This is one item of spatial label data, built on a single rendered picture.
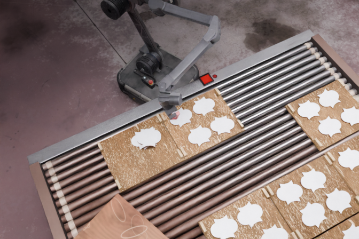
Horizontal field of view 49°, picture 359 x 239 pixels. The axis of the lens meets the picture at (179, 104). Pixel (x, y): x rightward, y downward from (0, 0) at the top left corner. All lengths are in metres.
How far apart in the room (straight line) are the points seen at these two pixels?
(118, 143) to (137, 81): 1.18
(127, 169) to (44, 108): 1.68
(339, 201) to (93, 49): 2.74
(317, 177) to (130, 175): 1.05
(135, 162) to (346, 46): 2.65
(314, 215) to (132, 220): 0.96
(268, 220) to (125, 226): 0.75
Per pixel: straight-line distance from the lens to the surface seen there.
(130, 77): 3.53
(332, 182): 2.40
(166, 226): 2.22
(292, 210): 2.29
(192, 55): 2.16
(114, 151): 2.40
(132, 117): 2.51
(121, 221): 2.13
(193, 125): 2.43
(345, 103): 2.68
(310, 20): 4.40
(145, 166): 2.33
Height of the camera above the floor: 3.06
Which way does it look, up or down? 58 degrees down
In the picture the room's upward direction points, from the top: 3 degrees counter-clockwise
